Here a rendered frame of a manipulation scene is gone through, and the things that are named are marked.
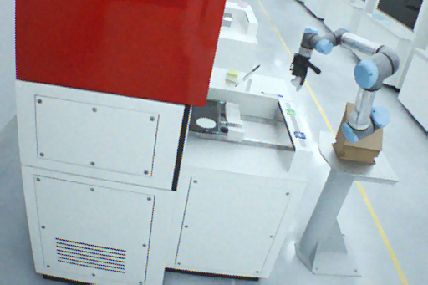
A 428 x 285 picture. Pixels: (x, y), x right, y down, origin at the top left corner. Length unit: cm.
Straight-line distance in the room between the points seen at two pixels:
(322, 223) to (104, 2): 185
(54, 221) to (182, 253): 74
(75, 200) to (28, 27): 79
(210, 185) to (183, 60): 73
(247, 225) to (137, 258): 59
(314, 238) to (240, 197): 84
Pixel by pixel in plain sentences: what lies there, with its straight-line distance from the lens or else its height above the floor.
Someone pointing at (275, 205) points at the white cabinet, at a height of 66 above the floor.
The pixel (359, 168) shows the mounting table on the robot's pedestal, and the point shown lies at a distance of 227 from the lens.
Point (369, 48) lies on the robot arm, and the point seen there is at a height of 150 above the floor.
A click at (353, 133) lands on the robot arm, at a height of 107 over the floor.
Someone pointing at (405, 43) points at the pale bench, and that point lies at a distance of 660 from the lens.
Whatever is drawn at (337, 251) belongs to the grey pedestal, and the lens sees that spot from 290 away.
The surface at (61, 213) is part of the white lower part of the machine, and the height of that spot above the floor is 58.
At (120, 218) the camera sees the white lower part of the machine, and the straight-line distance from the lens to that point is 184.
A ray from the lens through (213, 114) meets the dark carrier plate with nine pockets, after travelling 216.
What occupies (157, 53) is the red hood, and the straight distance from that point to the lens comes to 141.
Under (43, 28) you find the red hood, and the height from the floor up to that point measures 144.
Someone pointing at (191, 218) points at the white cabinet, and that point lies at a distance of 206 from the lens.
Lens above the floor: 188
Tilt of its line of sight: 28 degrees down
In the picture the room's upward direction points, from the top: 12 degrees clockwise
